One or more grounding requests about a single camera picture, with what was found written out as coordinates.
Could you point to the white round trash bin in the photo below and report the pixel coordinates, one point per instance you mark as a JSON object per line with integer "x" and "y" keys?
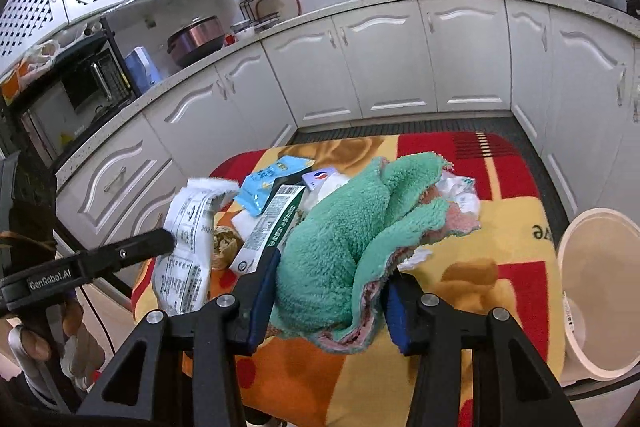
{"x": 600, "y": 359}

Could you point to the blue snack packet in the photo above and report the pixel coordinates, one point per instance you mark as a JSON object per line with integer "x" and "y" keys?
{"x": 265, "y": 187}

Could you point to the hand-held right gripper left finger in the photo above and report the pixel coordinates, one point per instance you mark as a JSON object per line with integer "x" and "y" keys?
{"x": 262, "y": 297}

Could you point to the green pink fluffy towel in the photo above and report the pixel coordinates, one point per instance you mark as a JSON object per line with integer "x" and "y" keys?
{"x": 340, "y": 247}

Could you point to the white crumpled plastic bag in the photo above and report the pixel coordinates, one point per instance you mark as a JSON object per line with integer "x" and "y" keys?
{"x": 462, "y": 194}

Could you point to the white paper tissue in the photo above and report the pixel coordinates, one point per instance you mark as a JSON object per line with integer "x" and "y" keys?
{"x": 244, "y": 227}

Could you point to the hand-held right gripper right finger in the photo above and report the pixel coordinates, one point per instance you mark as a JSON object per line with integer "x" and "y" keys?
{"x": 400, "y": 317}

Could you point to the green white long carton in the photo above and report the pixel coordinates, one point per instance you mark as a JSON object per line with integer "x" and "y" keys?
{"x": 272, "y": 227}

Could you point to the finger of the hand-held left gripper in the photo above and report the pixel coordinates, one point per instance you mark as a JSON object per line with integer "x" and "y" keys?
{"x": 125, "y": 253}

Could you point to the white lower kitchen cabinets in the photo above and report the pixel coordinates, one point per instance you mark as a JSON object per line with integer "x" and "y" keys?
{"x": 390, "y": 57}

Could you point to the plastic bag of food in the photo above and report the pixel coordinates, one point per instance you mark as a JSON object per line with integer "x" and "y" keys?
{"x": 37, "y": 57}

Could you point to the black microwave oven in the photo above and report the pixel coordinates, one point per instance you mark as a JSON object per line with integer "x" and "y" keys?
{"x": 75, "y": 92}

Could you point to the white printed plastic wrapper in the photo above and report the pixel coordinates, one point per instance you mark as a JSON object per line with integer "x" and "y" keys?
{"x": 185, "y": 257}

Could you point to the blue carton box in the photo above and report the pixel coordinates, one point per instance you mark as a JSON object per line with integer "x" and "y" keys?
{"x": 142, "y": 69}

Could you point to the white box with round logo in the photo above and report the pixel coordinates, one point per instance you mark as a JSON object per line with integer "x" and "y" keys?
{"x": 322, "y": 179}

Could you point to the red yellow printed blanket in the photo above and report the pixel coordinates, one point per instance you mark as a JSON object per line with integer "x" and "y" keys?
{"x": 500, "y": 257}

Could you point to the brown crumpled food lump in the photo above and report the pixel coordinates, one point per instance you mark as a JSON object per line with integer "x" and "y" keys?
{"x": 225, "y": 249}

